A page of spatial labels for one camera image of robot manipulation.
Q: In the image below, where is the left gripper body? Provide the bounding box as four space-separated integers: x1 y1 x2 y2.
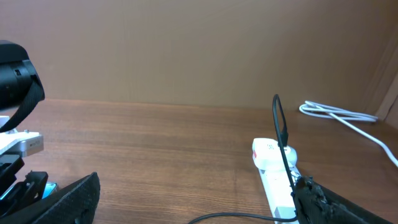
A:
1 154 48 217

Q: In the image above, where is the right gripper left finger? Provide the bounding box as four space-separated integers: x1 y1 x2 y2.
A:
1 172 100 224

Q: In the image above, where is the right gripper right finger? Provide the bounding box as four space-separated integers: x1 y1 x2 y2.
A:
293 176 390 224

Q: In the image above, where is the black USB charging cable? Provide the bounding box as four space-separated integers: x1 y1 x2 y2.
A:
186 94 300 224

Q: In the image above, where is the smartphone with cyan screen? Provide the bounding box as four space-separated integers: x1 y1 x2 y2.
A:
42 182 59 199

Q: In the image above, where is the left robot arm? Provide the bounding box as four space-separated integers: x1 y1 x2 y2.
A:
1 40 48 218

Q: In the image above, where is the white USB charger plug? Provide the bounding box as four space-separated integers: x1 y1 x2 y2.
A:
252 138 285 171

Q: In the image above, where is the white power strip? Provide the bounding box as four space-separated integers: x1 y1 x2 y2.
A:
259 170 296 219

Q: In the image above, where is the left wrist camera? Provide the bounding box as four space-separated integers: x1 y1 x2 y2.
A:
1 128 44 157

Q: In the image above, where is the white power strip cord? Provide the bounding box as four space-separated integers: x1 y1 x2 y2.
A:
298 100 398 169

